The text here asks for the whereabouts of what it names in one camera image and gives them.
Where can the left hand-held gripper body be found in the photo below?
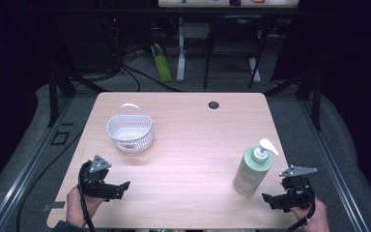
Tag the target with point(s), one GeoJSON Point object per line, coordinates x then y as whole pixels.
{"type": "Point", "coordinates": [93, 187]}

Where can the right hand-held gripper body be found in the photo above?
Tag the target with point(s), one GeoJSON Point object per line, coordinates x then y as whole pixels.
{"type": "Point", "coordinates": [298, 193]}

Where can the green pump bottle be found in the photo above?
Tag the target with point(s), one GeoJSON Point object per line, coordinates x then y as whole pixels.
{"type": "Point", "coordinates": [253, 170]}

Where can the white perforated plastic basket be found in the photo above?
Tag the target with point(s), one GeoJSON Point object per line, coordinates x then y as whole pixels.
{"type": "Point", "coordinates": [130, 133]}

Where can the person's left hand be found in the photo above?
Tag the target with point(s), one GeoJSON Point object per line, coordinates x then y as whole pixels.
{"type": "Point", "coordinates": [75, 209]}

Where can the person's right hand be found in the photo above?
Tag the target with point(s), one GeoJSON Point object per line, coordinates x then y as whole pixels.
{"type": "Point", "coordinates": [317, 219]}

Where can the black metal stand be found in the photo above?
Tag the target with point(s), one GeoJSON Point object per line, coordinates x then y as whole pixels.
{"type": "Point", "coordinates": [53, 96]}
{"type": "Point", "coordinates": [316, 103]}

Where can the green bag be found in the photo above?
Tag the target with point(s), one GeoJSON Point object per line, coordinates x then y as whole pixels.
{"type": "Point", "coordinates": [161, 64]}

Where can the white desk with legs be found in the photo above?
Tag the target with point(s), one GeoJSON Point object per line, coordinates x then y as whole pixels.
{"type": "Point", "coordinates": [181, 58]}

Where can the dark computer with red light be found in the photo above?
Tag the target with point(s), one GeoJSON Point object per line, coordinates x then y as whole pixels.
{"type": "Point", "coordinates": [114, 20]}

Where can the black chair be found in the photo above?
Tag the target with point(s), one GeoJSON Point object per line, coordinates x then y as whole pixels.
{"type": "Point", "coordinates": [235, 35]}

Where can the aluminium floor rail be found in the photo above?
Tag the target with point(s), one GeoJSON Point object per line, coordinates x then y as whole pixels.
{"type": "Point", "coordinates": [25, 174]}
{"type": "Point", "coordinates": [331, 167]}

